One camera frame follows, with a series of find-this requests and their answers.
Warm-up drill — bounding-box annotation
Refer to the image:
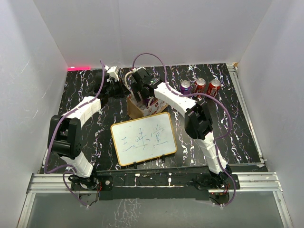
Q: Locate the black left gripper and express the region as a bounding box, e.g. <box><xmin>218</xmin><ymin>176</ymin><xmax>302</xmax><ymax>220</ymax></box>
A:
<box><xmin>106</xmin><ymin>78</ymin><xmax>131</xmax><ymax>100</ymax></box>

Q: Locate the printed canvas tote bag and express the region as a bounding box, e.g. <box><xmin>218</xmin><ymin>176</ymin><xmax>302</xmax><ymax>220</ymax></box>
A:
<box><xmin>123</xmin><ymin>70</ymin><xmax>170</xmax><ymax>119</ymax></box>

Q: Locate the purple soda can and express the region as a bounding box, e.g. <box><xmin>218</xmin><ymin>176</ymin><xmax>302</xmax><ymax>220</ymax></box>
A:
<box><xmin>180</xmin><ymin>80</ymin><xmax>191</xmax><ymax>95</ymax></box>
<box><xmin>138</xmin><ymin>104</ymin><xmax>147</xmax><ymax>111</ymax></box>

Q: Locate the red cola can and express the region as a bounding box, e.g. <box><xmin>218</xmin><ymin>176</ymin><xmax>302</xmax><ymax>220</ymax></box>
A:
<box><xmin>193</xmin><ymin>78</ymin><xmax>206</xmax><ymax>93</ymax></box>
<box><xmin>206</xmin><ymin>79</ymin><xmax>221</xmax><ymax>97</ymax></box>

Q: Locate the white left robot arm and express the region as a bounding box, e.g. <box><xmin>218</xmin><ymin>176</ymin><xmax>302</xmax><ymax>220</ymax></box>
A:
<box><xmin>44</xmin><ymin>67</ymin><xmax>129</xmax><ymax>190</ymax></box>

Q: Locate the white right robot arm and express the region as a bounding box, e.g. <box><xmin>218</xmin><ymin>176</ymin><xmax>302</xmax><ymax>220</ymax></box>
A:
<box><xmin>131</xmin><ymin>67</ymin><xmax>232</xmax><ymax>189</ymax></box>

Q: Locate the pink tape strip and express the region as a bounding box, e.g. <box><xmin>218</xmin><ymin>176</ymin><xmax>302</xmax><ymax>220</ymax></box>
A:
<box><xmin>67</xmin><ymin>66</ymin><xmax>91</xmax><ymax>72</ymax></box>

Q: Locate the yellow framed whiteboard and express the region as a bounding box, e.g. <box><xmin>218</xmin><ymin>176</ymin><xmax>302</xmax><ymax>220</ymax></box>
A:
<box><xmin>111</xmin><ymin>112</ymin><xmax>177</xmax><ymax>167</ymax></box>

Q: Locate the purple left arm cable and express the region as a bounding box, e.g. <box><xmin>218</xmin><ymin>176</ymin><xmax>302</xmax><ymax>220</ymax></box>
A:
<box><xmin>44</xmin><ymin>59</ymin><xmax>106</xmax><ymax>209</ymax></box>

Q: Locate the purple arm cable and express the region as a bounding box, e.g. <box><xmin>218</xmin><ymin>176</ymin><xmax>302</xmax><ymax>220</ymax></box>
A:
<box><xmin>44</xmin><ymin>59</ymin><xmax>106</xmax><ymax>209</ymax></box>
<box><xmin>132</xmin><ymin>52</ymin><xmax>236</xmax><ymax>207</ymax></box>

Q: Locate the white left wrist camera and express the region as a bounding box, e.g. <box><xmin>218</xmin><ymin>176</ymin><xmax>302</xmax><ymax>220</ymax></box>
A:
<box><xmin>104</xmin><ymin>65</ymin><xmax>120</xmax><ymax>81</ymax></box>

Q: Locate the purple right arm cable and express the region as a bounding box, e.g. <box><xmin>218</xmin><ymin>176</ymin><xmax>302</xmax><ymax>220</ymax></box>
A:
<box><xmin>132</xmin><ymin>52</ymin><xmax>236</xmax><ymax>207</ymax></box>

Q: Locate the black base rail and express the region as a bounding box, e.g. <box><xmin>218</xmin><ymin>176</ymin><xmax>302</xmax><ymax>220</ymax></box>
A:
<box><xmin>68</xmin><ymin>166</ymin><xmax>240</xmax><ymax>203</ymax></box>

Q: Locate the aluminium frame rail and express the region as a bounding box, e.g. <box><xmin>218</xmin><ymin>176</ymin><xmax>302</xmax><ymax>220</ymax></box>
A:
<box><xmin>18</xmin><ymin>172</ymin><xmax>100</xmax><ymax>228</ymax></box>

